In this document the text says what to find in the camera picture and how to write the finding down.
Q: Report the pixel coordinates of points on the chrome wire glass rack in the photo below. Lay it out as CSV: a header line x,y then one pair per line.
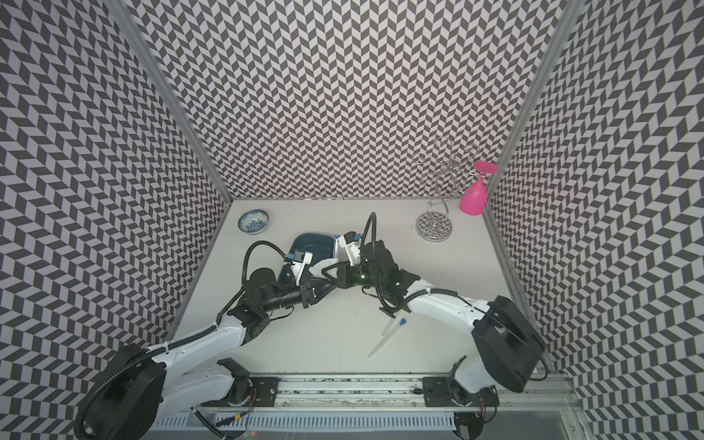
x,y
446,181

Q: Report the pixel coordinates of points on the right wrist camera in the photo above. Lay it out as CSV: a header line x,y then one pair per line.
x,y
348,247

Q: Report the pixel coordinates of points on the teal plastic tray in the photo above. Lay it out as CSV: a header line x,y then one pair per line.
x,y
322,247

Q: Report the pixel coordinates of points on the pink plastic wine glass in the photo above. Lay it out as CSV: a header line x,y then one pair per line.
x,y
474,200

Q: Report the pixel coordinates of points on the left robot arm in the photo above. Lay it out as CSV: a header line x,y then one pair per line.
x,y
141,386

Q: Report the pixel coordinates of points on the blue white ceramic bowl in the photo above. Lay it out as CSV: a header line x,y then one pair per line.
x,y
253,222

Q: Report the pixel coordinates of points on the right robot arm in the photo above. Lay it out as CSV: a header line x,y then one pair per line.
x,y
507,348

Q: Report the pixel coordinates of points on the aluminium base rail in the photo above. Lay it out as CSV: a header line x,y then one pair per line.
x,y
301,404

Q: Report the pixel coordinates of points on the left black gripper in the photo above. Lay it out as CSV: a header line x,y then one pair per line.
x,y
309,293

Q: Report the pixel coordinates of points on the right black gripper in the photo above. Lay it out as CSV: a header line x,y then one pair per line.
x,y
343,275

